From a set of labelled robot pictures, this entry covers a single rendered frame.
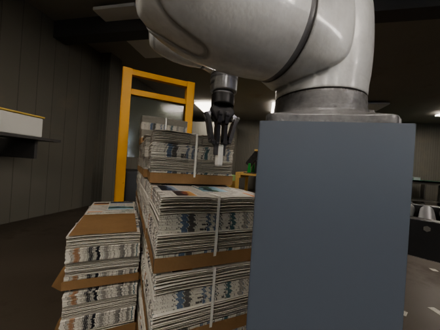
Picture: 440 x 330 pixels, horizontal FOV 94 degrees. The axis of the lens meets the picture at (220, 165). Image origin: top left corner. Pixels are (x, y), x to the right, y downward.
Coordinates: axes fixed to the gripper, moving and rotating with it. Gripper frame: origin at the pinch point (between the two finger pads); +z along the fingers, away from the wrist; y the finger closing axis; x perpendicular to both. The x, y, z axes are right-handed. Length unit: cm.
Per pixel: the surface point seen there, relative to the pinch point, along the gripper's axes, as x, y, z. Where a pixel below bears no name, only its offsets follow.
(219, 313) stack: 2, -3, 52
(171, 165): -26.2, 10.4, 4.6
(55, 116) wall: -334, 132, -55
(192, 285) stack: 1.7, 6.6, 40.9
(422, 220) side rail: 30, -58, 16
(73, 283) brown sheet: -38, 45, 56
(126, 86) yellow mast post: -167, 33, -70
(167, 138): -27.0, 12.3, -6.7
